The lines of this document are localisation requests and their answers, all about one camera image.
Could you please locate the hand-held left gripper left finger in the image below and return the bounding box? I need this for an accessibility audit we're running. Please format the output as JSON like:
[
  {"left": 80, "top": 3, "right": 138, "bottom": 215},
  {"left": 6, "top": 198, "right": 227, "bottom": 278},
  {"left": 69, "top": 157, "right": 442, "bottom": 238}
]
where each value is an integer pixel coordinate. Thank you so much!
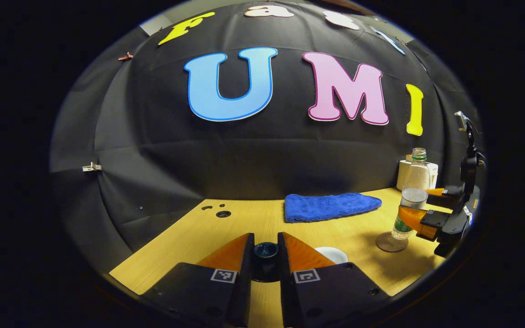
[{"left": 139, "top": 232, "right": 255, "bottom": 328}]

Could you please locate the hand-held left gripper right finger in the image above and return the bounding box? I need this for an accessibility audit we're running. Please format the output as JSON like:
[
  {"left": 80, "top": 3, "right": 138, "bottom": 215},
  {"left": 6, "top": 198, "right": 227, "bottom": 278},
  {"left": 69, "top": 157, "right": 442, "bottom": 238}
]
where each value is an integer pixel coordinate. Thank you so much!
[{"left": 277, "top": 231, "right": 391, "bottom": 328}]

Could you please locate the clear plastic water bottle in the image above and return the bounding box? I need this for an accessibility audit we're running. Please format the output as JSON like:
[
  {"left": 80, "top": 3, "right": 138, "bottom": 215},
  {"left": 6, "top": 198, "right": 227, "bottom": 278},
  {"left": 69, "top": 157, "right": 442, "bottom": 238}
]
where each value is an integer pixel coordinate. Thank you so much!
[{"left": 392, "top": 148, "right": 431, "bottom": 241}]

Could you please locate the round brown coaster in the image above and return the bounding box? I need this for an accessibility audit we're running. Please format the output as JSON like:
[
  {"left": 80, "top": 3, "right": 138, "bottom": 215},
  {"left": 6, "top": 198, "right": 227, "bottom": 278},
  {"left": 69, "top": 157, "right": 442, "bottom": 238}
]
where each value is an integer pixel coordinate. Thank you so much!
[{"left": 376, "top": 231, "right": 409, "bottom": 253}]

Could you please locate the white teacup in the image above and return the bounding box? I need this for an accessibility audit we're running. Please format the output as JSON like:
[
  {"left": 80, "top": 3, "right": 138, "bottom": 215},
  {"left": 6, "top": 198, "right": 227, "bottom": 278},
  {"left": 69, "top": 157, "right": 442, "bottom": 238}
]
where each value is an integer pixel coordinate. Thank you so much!
[{"left": 314, "top": 246, "right": 349, "bottom": 265}]

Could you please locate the white toaster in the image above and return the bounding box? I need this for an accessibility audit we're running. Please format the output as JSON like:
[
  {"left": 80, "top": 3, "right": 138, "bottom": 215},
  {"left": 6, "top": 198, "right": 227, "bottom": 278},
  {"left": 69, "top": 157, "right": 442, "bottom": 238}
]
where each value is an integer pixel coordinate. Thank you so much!
[{"left": 396, "top": 155, "right": 439, "bottom": 192}]

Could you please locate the blue towel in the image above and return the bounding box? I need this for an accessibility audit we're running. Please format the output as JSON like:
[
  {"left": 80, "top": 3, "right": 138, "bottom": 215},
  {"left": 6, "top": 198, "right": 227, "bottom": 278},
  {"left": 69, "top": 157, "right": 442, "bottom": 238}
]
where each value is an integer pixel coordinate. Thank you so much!
[{"left": 284, "top": 193, "right": 382, "bottom": 223}]

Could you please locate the black backdrop cloth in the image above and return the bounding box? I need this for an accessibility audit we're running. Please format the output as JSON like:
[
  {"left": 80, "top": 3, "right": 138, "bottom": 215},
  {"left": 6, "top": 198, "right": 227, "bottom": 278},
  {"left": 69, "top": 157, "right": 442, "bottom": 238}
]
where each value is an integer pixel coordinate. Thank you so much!
[{"left": 51, "top": 0, "right": 482, "bottom": 274}]

